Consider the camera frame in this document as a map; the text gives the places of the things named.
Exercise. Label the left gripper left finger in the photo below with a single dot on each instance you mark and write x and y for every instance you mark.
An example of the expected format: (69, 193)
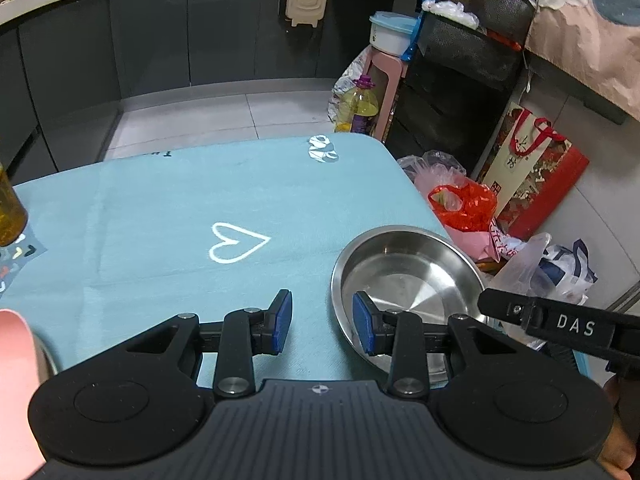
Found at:
(240, 336)

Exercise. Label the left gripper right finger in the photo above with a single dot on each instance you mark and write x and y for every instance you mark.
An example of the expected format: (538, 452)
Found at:
(404, 337)

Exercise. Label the large oil jug purple cap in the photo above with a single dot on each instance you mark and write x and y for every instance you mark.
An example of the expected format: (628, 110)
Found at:
(358, 108)

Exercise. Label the white container blue lid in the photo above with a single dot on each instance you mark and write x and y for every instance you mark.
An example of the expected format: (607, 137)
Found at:
(391, 32)

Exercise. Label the pink plastic stool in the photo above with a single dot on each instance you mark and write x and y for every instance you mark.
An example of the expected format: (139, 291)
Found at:
(395, 70)

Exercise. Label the pink square bowl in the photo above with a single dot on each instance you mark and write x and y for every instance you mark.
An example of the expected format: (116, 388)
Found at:
(20, 453)

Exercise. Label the light blue tablecloth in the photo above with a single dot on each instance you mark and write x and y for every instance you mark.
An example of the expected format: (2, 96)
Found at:
(114, 248)

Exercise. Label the person's right hand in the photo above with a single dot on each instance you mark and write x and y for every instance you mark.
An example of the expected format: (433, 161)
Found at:
(620, 449)

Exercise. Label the white blue plastic bag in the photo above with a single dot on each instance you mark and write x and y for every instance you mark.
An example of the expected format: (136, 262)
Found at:
(541, 269)

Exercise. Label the yellow oil bottle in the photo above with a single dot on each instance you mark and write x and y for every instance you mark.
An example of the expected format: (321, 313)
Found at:
(13, 215)

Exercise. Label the stainless steel bowl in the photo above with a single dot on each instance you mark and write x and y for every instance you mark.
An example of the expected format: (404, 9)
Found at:
(403, 268)

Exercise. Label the red white gift bag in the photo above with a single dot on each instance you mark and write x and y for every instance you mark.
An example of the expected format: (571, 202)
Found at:
(530, 167)

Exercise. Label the red plastic bag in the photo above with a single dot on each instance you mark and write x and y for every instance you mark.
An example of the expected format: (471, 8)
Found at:
(469, 207)

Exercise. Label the black storage rack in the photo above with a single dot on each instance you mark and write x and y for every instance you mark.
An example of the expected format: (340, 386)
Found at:
(459, 80)

